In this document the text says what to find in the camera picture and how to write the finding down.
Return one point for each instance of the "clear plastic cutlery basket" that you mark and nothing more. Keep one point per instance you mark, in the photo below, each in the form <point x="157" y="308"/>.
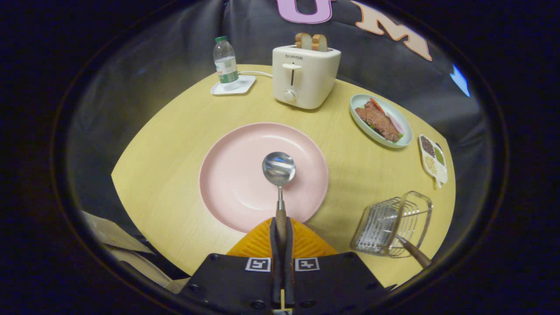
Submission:
<point x="376" y="232"/>

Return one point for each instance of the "white toaster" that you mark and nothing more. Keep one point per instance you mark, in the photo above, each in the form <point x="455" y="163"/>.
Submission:
<point x="310" y="78"/>

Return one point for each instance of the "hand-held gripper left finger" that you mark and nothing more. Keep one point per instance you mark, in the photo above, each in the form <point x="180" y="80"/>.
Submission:
<point x="275" y="275"/>

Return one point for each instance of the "green lettuce leaf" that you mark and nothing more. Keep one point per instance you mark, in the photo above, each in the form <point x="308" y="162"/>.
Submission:
<point x="400" y="136"/>

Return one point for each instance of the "brown meat slice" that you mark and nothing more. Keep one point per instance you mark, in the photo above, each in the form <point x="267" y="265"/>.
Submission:
<point x="378" y="122"/>

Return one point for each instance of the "pink round plate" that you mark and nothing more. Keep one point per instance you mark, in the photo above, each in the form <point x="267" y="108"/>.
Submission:
<point x="236" y="183"/>

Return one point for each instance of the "clear plastic water bottle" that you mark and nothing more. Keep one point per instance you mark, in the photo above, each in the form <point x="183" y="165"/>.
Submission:
<point x="225" y="61"/>

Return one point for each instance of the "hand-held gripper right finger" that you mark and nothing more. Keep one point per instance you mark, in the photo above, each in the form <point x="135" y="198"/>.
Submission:
<point x="288" y="275"/>

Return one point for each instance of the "pink ham slice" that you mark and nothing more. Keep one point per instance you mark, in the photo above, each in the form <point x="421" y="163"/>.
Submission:
<point x="396" y="123"/>

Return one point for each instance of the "white divided seasoning dish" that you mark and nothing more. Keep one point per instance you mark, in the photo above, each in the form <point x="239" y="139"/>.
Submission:
<point x="441" y="173"/>

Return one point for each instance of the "white square coaster tray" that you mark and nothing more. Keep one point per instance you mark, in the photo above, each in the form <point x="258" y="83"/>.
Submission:
<point x="245" y="84"/>

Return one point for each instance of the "light green food plate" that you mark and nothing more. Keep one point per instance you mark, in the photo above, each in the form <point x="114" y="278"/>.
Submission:
<point x="358" y="103"/>

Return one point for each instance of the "brown cardboard box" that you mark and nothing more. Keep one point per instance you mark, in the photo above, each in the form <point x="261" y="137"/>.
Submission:
<point x="113" y="234"/>

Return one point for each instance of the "orange carrot slice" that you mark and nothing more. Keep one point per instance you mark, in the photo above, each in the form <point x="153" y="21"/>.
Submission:
<point x="377" y="106"/>

